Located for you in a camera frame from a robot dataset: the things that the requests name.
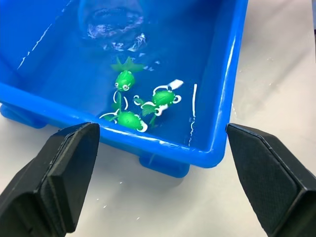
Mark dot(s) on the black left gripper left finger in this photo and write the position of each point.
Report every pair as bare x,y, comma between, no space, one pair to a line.
37,192

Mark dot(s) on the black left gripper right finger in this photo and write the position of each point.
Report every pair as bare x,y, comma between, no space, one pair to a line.
276,182

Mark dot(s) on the green toy fish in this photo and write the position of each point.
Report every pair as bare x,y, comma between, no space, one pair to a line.
125,80
161,97
128,120

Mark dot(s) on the blue plastic tub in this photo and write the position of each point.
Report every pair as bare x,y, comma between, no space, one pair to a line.
61,64

